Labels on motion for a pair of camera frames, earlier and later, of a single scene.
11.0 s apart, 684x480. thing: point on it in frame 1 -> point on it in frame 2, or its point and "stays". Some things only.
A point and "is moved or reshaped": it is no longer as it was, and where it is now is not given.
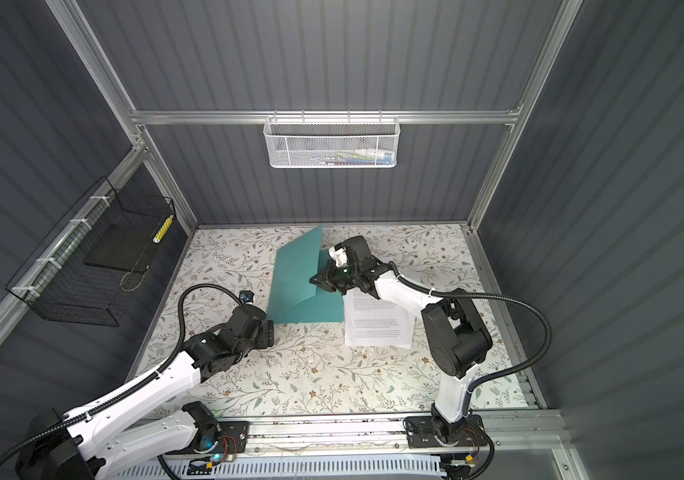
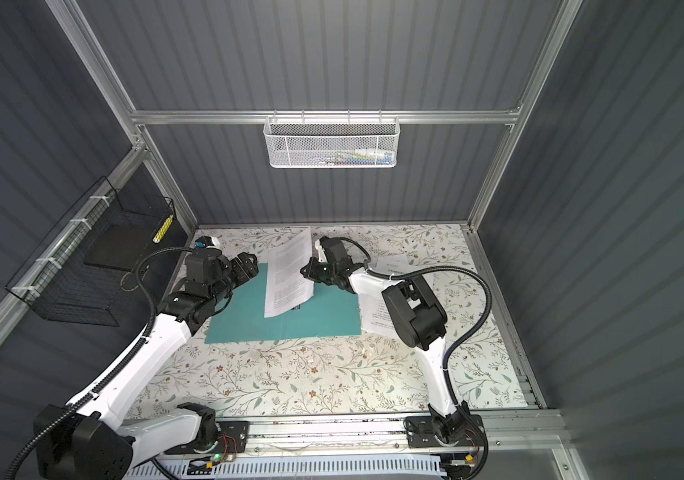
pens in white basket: [356, 157] stays
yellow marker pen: [158, 236] stays
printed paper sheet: [373, 322] -> [285, 285]
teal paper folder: [294, 298] is moved or reshaped
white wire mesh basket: [331, 142] stays
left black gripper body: [264, 340] -> [224, 288]
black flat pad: [125, 246] stays
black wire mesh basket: [92, 262] stays
